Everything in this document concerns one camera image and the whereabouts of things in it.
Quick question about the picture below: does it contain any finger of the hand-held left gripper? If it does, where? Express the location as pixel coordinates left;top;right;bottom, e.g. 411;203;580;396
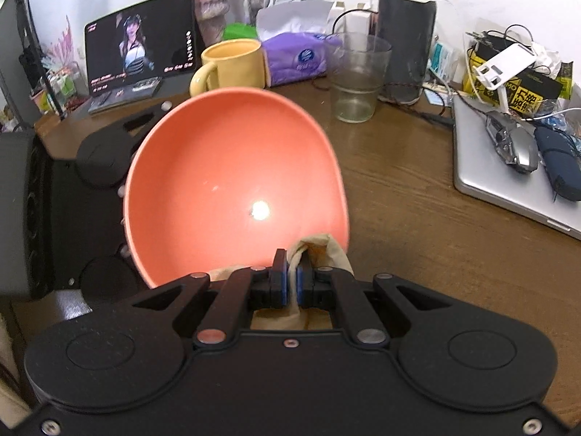
119;101;174;147

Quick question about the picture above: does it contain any small white box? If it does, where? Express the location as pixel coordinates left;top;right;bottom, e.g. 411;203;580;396
331;1;379;37

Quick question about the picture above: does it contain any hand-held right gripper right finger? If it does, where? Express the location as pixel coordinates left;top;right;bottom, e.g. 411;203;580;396
296;253;455;347

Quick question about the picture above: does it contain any pink footed bowl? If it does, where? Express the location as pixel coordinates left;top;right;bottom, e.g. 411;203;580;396
123;88;350;288

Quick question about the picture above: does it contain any black cylinder speaker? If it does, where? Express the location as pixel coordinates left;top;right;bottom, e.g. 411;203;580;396
378;0;437;103

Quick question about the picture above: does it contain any grey tablet stand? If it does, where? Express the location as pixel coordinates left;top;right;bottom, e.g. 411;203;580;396
86;70;203;116

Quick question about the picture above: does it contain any beige paper towel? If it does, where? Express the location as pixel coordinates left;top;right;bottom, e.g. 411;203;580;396
211;233;352;330

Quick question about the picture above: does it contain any green lidded container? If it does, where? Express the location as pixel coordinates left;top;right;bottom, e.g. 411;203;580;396
222;23;260;43

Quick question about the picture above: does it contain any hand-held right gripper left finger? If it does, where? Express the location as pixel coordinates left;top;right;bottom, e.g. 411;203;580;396
131;249;291;347

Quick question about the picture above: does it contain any silver laptop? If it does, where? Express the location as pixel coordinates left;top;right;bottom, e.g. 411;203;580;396
453;95;581;232

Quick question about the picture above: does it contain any pink paper decoration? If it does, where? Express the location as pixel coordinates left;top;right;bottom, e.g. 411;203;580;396
43;16;87;63

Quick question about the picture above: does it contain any light fabric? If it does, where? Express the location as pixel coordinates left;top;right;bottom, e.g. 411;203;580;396
0;313;32;423

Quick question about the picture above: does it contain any yellow black box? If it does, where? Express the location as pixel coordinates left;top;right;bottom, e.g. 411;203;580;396
463;39;575;116

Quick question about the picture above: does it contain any clear glass cup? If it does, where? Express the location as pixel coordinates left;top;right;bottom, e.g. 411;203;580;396
324;32;392;123

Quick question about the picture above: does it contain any purple tissue pack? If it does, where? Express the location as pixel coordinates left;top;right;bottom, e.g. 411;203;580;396
256;1;343;87

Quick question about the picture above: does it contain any black tablet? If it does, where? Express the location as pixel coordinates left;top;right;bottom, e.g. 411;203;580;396
85;0;203;97

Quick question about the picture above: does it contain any grey computer mouse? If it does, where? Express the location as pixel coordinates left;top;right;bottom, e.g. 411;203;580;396
485;111;541;174

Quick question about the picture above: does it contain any dark blue pouch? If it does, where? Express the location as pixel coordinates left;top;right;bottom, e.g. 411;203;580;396
533;126;581;201

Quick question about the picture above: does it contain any white phone stand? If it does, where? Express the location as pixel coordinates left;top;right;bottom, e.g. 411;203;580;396
472;43;545;114

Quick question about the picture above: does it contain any yellow mug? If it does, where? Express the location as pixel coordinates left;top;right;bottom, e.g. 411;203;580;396
190;39;266;97

